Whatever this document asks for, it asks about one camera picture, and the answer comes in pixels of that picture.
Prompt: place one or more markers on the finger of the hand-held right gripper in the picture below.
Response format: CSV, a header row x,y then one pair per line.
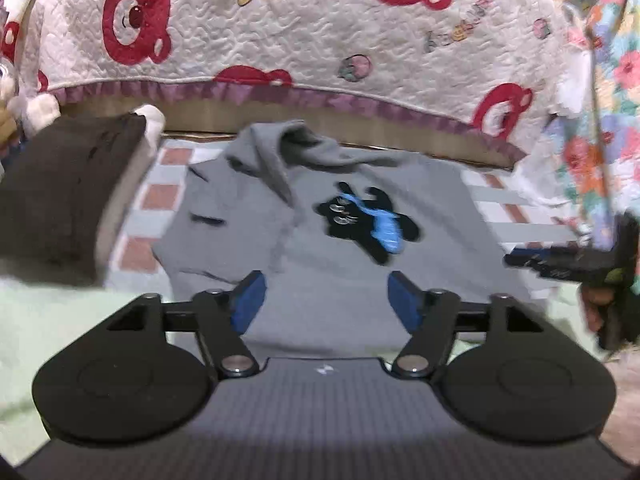
x,y
557,273
537,255

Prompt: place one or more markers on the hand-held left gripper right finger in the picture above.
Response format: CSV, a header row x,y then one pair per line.
x,y
403,302

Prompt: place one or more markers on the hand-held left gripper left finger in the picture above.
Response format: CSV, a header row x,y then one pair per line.
x,y
250,302

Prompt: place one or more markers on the grey sweater with black cat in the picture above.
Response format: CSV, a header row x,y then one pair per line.
x,y
320,240

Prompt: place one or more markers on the person's right hand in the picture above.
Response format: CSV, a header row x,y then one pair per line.
x,y
595,310

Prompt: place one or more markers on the checkered floor mat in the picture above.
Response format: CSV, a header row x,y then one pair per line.
x,y
145,210

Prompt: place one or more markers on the floral patterned cloth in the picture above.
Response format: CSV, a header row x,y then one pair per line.
x,y
607,90

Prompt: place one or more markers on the light green blanket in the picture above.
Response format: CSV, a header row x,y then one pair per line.
x,y
60,330

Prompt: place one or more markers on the dark brown cushion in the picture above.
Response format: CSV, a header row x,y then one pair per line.
x,y
65,195

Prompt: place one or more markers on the quilted bedspread with red bears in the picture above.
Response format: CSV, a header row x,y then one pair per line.
x,y
300,25

